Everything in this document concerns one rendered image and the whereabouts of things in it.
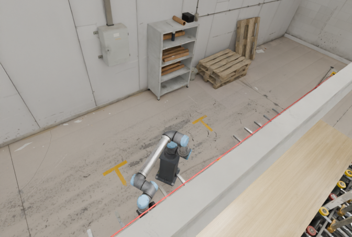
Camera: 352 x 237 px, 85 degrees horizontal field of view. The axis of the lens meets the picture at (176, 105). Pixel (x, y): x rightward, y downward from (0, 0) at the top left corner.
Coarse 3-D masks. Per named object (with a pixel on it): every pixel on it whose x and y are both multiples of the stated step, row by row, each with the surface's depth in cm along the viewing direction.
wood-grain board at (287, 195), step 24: (312, 144) 268; (336, 144) 272; (288, 168) 237; (312, 168) 240; (336, 168) 243; (264, 192) 212; (288, 192) 215; (312, 192) 218; (240, 216) 192; (264, 216) 195; (288, 216) 197; (312, 216) 199
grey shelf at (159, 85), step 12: (156, 24) 349; (168, 24) 354; (180, 24) 359; (192, 24) 365; (156, 36) 341; (180, 36) 390; (192, 36) 396; (156, 48) 356; (192, 48) 411; (156, 60) 373; (180, 60) 460; (192, 60) 423; (156, 72) 391; (180, 72) 429; (156, 84) 411; (168, 84) 455; (180, 84) 460
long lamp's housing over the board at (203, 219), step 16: (336, 96) 100; (320, 112) 90; (304, 128) 83; (288, 144) 77; (272, 160) 71; (256, 176) 66; (240, 192) 62; (208, 208) 55; (224, 208) 59; (192, 224) 52
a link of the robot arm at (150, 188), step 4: (144, 184) 159; (148, 184) 160; (152, 184) 160; (156, 184) 161; (144, 188) 158; (148, 188) 158; (152, 188) 158; (156, 188) 160; (144, 192) 156; (148, 192) 155; (152, 192) 157; (152, 196) 156
